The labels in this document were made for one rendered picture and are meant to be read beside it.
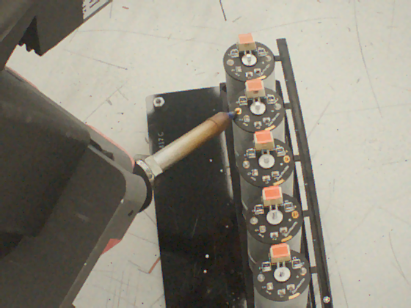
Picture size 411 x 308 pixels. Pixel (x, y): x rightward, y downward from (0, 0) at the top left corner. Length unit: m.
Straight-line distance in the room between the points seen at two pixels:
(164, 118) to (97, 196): 0.23
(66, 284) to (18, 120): 0.06
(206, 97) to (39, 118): 0.26
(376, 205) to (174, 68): 0.14
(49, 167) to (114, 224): 0.02
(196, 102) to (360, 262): 0.12
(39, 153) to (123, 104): 0.27
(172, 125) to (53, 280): 0.23
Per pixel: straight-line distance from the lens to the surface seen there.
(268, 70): 0.44
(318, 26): 0.53
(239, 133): 0.42
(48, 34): 0.24
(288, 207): 0.39
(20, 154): 0.23
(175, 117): 0.48
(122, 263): 0.46
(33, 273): 0.27
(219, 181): 0.46
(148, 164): 0.37
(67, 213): 0.26
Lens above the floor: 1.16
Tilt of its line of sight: 58 degrees down
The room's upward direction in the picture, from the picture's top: 8 degrees counter-clockwise
